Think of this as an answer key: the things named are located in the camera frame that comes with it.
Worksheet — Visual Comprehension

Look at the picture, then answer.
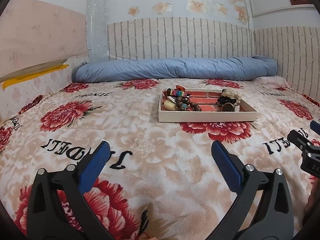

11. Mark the floral fleece blanket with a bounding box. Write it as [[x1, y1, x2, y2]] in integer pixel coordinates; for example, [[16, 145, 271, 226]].
[[1, 79, 319, 239]]

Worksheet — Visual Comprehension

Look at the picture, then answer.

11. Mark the orange fabric scrunchie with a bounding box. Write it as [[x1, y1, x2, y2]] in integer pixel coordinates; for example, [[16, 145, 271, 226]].
[[174, 85, 190, 98]]

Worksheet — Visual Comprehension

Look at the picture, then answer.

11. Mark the black scrunchie with bell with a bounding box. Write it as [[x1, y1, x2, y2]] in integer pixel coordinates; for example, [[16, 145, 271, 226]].
[[217, 95, 232, 107]]

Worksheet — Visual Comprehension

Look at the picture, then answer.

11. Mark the white plush pouch charm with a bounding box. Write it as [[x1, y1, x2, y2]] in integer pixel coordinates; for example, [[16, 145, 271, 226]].
[[163, 99, 188, 111]]

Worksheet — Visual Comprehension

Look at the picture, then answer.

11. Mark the brown wooden bead bracelet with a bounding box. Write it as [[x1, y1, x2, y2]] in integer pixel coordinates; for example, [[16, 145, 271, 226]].
[[165, 87, 202, 113]]

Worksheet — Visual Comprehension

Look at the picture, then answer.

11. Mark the colourful beaded bracelet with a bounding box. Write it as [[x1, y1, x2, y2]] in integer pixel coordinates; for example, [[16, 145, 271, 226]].
[[170, 90, 189, 99]]

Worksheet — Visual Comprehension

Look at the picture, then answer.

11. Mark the clear plastic sheet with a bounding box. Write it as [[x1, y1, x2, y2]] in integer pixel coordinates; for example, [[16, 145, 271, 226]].
[[86, 0, 109, 63]]

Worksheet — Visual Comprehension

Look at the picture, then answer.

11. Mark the rolled blue quilt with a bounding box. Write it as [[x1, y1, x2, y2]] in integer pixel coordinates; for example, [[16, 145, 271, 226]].
[[72, 56, 278, 83]]

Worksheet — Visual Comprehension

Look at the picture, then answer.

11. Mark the black hair claw clip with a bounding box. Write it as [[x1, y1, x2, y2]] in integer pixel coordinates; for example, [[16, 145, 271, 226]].
[[221, 102, 235, 112]]

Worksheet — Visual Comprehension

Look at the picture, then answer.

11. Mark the right hand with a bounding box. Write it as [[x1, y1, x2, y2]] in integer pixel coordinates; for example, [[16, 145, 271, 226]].
[[303, 181, 319, 220]]

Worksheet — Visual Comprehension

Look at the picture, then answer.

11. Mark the white tray brick-pattern liner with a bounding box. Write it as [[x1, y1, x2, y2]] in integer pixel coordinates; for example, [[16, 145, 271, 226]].
[[158, 88, 258, 123]]

